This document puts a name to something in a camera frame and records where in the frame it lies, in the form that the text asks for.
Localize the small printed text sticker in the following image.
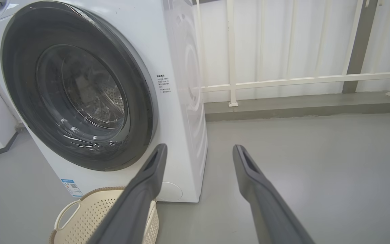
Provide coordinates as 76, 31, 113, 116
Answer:
157, 75, 172, 95

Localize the white metal railing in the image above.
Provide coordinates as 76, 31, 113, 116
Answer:
195, 0, 390, 107

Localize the round white filter cover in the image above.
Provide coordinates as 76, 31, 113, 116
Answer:
157, 182, 183, 201

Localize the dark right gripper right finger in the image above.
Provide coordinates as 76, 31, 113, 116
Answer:
232, 145, 316, 244

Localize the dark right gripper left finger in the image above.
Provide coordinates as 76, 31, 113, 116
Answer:
87, 143, 168, 244

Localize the grey vertical post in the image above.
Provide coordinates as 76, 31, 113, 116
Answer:
342, 0, 378, 94

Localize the cream perforated laundry basket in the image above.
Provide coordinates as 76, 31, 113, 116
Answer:
49, 187, 160, 244

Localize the white front-load washing machine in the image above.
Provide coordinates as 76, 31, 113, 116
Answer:
0, 0, 209, 203

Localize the black round glass washer door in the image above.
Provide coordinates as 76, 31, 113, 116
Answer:
1, 1, 158, 171

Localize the blue energy label sticker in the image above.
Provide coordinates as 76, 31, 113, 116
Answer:
61, 179, 84, 198

